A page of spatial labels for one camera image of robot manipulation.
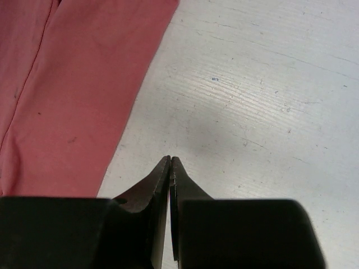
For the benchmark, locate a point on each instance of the salmon pink t-shirt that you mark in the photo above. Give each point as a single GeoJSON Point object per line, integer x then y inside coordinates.
{"type": "Point", "coordinates": [70, 73]}

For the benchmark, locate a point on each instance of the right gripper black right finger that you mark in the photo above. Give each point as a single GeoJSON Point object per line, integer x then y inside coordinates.
{"type": "Point", "coordinates": [181, 188]}

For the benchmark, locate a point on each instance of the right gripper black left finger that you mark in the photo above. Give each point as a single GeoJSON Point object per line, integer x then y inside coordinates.
{"type": "Point", "coordinates": [144, 214]}

